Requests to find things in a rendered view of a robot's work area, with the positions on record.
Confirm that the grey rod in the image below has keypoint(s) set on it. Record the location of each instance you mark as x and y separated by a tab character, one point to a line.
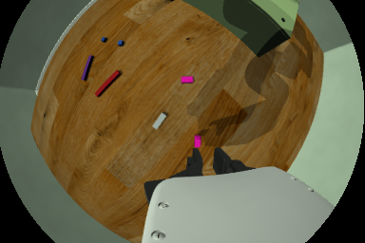
158	122

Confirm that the purple rod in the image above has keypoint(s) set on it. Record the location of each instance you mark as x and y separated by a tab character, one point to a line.
87	67

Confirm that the small magenta block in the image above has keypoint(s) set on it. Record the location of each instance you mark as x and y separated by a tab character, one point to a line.
187	80
197	141

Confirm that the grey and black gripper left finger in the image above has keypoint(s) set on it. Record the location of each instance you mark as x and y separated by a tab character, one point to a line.
193	169

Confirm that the red rod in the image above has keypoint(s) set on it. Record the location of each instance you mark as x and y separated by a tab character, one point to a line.
108	83

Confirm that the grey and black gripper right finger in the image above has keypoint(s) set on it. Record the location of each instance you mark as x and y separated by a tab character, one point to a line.
222	163

